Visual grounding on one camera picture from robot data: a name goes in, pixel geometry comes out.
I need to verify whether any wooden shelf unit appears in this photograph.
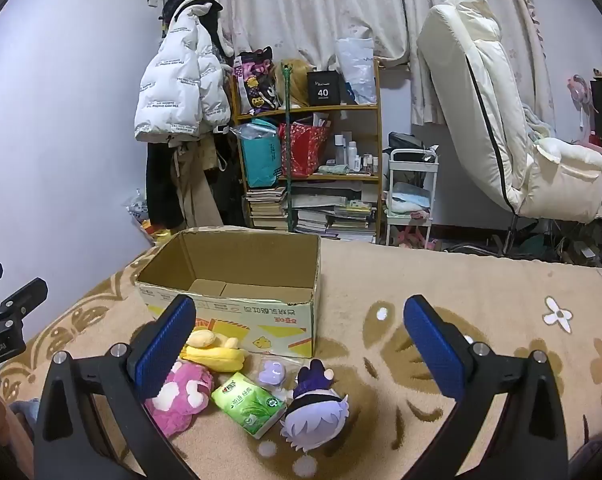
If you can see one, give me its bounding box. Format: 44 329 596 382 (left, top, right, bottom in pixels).
231 57 384 246

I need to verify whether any stack of brown books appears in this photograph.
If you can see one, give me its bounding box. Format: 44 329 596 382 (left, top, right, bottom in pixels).
245 186 289 231

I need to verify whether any black hanging garment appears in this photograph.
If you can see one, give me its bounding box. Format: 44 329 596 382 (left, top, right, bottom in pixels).
146 140 187 229

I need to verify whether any red shopping bag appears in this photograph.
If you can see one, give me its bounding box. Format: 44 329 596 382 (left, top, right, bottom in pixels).
278 120 332 178

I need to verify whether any green pole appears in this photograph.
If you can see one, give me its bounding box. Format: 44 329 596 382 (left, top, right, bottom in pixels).
282 62 298 234

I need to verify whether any beige hanging garment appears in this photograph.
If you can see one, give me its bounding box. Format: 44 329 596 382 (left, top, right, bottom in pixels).
173 137 227 229

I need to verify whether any black pink printed bag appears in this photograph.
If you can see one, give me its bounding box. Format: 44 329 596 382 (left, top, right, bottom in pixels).
233 47 279 116

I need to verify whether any blonde wig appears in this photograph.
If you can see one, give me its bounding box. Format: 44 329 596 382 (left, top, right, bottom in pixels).
273 59 314 108

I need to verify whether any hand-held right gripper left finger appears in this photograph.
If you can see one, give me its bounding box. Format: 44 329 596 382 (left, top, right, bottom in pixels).
32 294 202 480

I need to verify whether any pink bear plush toy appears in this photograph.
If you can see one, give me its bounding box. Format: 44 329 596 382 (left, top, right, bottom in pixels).
145 360 215 438

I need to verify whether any pink desk fan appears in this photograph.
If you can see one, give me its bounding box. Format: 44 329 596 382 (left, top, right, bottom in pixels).
568 74 602 142

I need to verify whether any pile of books and magazines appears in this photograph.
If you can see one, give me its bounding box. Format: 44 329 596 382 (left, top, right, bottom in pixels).
291 182 379 242

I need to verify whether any printed cardboard box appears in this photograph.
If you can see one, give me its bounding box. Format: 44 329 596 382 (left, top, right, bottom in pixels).
135 227 323 359

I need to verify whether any clear plastic bag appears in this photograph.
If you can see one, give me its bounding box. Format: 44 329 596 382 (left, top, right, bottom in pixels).
336 37 378 106

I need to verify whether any blue folded cloth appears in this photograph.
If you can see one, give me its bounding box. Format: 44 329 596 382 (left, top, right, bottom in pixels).
388 182 432 212

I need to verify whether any black box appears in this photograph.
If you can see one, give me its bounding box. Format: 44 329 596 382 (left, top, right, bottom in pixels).
307 71 341 106

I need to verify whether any purple-haired plush doll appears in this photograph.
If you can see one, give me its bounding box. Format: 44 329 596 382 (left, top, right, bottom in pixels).
280 358 351 456

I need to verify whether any yellow plush toy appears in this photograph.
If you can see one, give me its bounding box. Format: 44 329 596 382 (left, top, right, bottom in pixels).
180 329 248 373

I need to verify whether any group of toiletry bottles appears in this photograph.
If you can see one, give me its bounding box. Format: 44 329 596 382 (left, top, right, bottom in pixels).
333 132 380 173

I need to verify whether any white trolley cart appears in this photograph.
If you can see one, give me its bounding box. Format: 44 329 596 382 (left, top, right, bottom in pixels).
385 146 439 248

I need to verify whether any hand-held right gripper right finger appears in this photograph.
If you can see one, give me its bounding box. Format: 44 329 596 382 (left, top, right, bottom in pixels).
396 294 570 480

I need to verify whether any purple toy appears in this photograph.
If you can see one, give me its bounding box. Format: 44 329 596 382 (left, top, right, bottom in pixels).
255 356 294 393

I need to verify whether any pile of colourful packets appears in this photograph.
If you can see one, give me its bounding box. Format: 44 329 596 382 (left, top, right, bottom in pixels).
128 190 174 247

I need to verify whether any green tissue pack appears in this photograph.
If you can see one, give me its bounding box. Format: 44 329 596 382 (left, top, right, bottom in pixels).
211 371 288 439

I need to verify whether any teal shopping bag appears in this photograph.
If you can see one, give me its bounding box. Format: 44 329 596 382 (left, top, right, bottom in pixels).
238 119 283 188

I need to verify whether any cream floral curtain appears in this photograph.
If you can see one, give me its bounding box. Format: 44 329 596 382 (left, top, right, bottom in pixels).
218 0 557 126

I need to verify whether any cream recliner chair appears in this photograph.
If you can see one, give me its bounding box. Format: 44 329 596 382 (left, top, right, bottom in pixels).
417 0 602 224

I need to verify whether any white puffer jacket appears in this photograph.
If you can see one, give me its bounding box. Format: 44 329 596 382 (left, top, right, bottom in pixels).
133 0 232 143

